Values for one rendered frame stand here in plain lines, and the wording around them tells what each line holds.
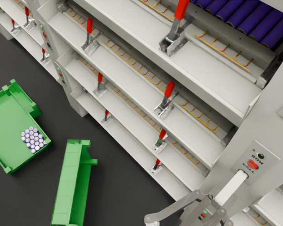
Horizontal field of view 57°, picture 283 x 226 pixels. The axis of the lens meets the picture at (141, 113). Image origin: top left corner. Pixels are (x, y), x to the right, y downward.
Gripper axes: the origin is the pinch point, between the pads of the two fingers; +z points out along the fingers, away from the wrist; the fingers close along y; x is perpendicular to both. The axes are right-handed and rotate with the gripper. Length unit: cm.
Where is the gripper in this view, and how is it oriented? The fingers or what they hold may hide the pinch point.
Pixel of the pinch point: (228, 189)
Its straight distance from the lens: 46.7
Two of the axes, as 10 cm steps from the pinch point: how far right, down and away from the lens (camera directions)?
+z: 7.3, -5.8, 3.6
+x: 0.0, -5.3, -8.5
